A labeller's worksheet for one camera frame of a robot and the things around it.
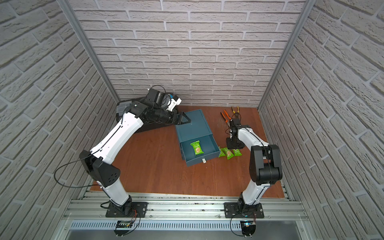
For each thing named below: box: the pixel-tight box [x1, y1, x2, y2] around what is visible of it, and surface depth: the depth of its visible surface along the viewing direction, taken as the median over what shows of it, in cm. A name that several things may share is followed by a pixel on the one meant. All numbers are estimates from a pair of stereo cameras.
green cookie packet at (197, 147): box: [190, 140, 205, 155], surface depth 80 cm
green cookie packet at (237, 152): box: [232, 149, 243, 157], surface depth 96 cm
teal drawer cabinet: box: [175, 109, 221, 167], surface depth 81 cm
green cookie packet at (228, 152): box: [222, 147, 235, 160], surface depth 94 cm
